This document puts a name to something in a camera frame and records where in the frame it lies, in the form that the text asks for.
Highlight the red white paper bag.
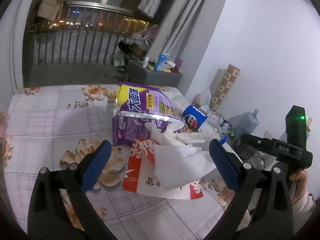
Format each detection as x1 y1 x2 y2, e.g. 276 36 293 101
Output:
122 139 203 200

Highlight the metal balcony railing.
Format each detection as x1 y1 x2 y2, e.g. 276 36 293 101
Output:
23 6 150 66

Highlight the purple snack bag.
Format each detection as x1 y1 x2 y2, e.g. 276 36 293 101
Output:
112 82 185 146

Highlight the Pepsi plastic bottle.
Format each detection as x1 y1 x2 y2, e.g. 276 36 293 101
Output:
172 95 227 145

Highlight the white fuzzy sleeve forearm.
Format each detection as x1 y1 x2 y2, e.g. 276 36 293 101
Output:
292 191 316 234

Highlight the white plastic bag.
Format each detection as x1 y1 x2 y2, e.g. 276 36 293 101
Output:
193 89 212 109

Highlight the grey curtain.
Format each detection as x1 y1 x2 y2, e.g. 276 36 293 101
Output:
146 0 204 60

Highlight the large water jug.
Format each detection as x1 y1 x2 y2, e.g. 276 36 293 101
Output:
233 109 259 140

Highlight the patterned cardboard box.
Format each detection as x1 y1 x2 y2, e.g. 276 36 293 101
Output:
209 64 241 112

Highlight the blue detergent bottle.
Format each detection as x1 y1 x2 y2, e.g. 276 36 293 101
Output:
154 53 167 72

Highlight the right hand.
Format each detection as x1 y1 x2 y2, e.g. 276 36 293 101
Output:
289 169 308 205

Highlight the white tissue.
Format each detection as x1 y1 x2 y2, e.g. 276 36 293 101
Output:
144 122 216 191

